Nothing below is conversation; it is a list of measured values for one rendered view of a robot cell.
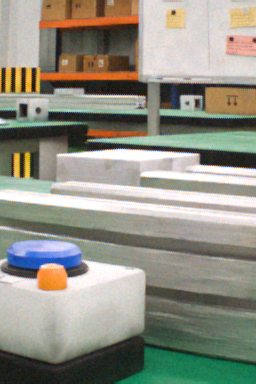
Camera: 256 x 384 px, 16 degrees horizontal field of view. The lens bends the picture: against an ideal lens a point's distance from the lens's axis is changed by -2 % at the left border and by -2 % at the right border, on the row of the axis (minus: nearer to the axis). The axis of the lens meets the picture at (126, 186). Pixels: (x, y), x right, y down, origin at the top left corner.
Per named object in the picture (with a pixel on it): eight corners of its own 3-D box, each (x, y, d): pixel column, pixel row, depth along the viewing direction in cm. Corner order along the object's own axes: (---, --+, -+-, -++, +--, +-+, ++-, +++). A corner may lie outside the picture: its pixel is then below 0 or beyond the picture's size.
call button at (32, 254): (-8, 281, 49) (-9, 244, 48) (39, 270, 52) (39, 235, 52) (49, 292, 46) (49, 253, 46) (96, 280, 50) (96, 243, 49)
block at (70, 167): (39, 263, 82) (38, 156, 81) (119, 245, 92) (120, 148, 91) (122, 277, 77) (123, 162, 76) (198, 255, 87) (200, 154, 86)
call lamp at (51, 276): (30, 287, 45) (30, 263, 45) (50, 282, 46) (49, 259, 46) (54, 291, 44) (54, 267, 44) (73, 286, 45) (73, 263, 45)
